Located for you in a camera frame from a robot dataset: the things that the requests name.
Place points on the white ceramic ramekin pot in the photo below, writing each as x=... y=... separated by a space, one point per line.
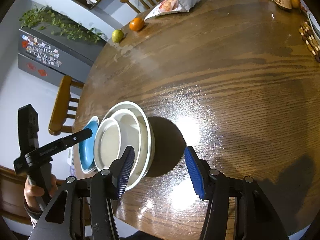
x=107 y=143

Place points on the beaded wooden trivet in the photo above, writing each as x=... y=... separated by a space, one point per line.
x=309 y=39

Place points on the large square patterned plate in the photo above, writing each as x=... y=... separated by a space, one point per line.
x=86 y=169

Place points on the person's left hand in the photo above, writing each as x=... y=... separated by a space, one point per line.
x=31 y=192

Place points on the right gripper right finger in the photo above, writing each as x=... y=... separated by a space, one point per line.
x=199 y=173

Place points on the medium white bowl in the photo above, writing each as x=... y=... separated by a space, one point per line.
x=131 y=135

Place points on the white snack bag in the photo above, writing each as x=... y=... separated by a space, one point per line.
x=166 y=7

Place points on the white dish on trivet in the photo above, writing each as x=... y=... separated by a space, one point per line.
x=314 y=25

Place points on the large white speckled bowl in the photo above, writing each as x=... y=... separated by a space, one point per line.
x=146 y=146

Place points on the grey refrigerator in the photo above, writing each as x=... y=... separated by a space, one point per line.
x=49 y=56

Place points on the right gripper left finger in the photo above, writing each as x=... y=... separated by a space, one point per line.
x=121 y=169

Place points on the hanging green vine plant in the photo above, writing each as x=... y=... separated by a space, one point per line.
x=45 y=17

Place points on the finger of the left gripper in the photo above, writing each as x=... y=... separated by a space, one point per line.
x=71 y=140

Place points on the green pear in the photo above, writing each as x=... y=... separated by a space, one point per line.
x=117 y=36

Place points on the orange tangerine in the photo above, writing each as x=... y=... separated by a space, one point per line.
x=137 y=24

